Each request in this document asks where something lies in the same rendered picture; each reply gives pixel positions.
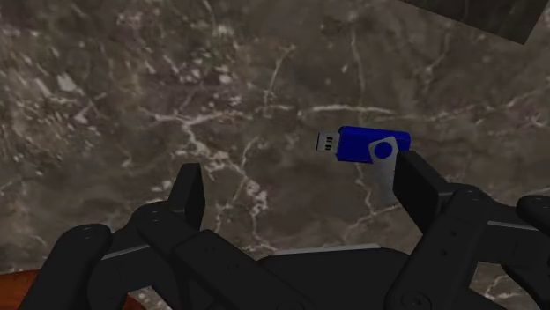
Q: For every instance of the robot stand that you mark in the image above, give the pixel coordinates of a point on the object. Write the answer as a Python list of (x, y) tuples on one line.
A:
[(485, 15)]

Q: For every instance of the blue USB flash drive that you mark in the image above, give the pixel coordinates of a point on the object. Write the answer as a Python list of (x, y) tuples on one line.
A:
[(356, 144)]

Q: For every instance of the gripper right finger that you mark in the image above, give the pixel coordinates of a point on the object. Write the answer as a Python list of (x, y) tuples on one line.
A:
[(451, 240)]

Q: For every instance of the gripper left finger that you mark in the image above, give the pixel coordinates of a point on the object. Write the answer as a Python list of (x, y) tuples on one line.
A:
[(154, 253)]

